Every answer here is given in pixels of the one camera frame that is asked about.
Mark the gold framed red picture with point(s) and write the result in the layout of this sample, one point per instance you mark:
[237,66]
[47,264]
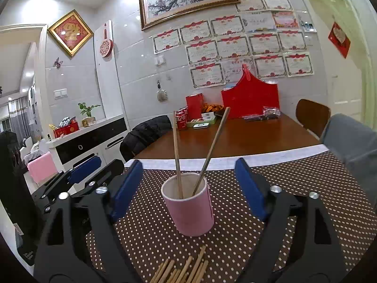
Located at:
[70,33]

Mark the potted green plant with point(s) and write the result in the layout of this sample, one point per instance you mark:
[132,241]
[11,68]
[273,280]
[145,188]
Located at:
[87,112]

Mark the person's black jacket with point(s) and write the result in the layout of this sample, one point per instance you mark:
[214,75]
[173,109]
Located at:
[11,177]

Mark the grey jacket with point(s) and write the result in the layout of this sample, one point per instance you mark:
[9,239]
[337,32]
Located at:
[350,141]

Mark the white wall socket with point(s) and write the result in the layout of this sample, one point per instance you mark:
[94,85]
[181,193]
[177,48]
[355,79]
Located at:
[160,60]

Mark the white light switch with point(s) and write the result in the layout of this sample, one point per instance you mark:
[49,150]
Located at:
[60,93]

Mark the large red gift bag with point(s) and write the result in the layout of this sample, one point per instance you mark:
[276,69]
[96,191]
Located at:
[250,100]

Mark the brown wooden chair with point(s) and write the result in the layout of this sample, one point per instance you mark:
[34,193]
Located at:
[312,115]

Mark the small wall photos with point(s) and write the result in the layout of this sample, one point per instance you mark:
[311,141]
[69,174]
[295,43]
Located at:
[309,27]

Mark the thin wooden chopstick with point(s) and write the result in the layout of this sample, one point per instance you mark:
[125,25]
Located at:
[176,153]
[212,150]

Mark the black white sideboard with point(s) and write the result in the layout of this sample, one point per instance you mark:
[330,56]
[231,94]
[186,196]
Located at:
[88,141]

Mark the hanging key ornament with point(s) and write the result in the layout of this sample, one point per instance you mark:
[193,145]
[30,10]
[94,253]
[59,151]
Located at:
[161,94]

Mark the grey window curtain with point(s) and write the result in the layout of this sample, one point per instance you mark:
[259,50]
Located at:
[16,118]

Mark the brown polka dot tablecloth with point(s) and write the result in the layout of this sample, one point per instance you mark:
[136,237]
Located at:
[223,241]

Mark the orange snacks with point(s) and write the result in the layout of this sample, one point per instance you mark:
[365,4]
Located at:
[212,108]

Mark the pink stool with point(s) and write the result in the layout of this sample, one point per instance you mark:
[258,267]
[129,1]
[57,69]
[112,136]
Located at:
[41,166]

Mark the butterfly wall decal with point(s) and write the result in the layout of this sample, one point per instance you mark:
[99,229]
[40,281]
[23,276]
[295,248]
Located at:
[58,62]

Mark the white door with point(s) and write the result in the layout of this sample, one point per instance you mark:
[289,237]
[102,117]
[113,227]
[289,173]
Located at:
[344,94]

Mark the red door decoration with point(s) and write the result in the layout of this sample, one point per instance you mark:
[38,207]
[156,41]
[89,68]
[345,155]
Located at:
[338,39]

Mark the black plastic packet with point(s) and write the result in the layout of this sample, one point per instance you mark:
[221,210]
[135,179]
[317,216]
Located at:
[271,112]

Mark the pack of red cans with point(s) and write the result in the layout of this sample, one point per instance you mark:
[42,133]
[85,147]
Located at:
[182,119]

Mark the small red box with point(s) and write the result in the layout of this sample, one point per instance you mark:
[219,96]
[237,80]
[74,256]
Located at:
[194,106]

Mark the red tin box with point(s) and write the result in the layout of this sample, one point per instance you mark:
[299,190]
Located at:
[67,129]

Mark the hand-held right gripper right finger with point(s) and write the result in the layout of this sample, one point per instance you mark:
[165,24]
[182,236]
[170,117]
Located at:
[250,185]

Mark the group of wall certificates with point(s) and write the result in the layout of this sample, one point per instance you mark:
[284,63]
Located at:
[232,47]

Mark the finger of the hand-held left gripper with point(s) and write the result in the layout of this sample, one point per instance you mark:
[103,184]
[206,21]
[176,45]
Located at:
[113,169]
[85,166]

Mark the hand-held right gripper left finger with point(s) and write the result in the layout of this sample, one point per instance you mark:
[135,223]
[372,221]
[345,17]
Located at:
[128,188]

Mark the pink cup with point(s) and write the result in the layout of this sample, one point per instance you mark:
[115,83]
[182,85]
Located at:
[191,212]

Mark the red round hanging ornament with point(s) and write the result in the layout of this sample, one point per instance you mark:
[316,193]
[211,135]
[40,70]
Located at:
[106,48]

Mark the bunch of wooden chopsticks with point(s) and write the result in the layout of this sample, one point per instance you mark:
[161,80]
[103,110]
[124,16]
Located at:
[176,274]

